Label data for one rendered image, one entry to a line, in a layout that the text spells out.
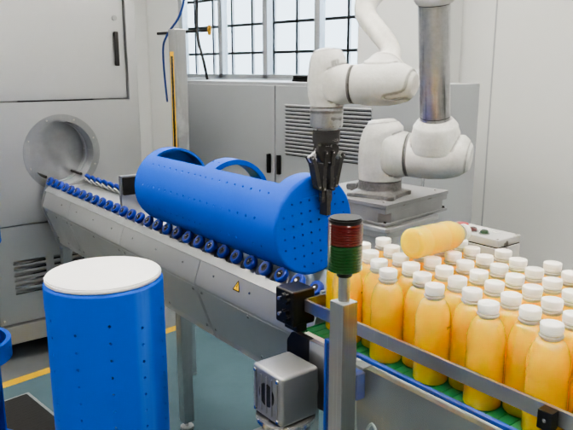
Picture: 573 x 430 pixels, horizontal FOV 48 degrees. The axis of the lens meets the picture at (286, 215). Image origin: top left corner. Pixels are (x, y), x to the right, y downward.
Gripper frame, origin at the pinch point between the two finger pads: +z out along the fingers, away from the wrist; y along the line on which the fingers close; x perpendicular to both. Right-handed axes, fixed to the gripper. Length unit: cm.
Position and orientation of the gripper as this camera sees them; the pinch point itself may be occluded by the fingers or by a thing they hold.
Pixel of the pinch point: (325, 201)
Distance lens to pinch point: 179.2
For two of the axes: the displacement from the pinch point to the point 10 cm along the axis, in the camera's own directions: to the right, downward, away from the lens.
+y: 7.9, -1.3, 6.0
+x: -6.1, -1.7, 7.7
